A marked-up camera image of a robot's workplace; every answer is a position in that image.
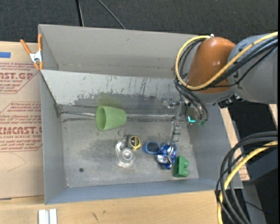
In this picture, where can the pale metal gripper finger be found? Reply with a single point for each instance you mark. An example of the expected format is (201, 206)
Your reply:
(177, 133)
(172, 134)

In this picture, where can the crumpled blue and silver packet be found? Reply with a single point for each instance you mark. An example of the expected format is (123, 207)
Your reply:
(166, 156)

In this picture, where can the green toy building block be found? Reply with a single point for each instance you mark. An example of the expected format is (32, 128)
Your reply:
(180, 167)

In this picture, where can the black and yellow tape measure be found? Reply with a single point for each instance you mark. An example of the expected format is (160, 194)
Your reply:
(133, 141)

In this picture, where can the green plastic cup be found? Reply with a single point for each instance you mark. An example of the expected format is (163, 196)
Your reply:
(112, 118)

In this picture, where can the grey metal bin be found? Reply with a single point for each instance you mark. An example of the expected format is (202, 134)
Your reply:
(95, 162)

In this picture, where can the brown cardboard board red print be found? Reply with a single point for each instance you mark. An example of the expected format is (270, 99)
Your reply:
(18, 125)

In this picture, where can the black cylinder on white bracket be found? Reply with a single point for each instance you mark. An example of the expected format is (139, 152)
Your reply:
(227, 102)

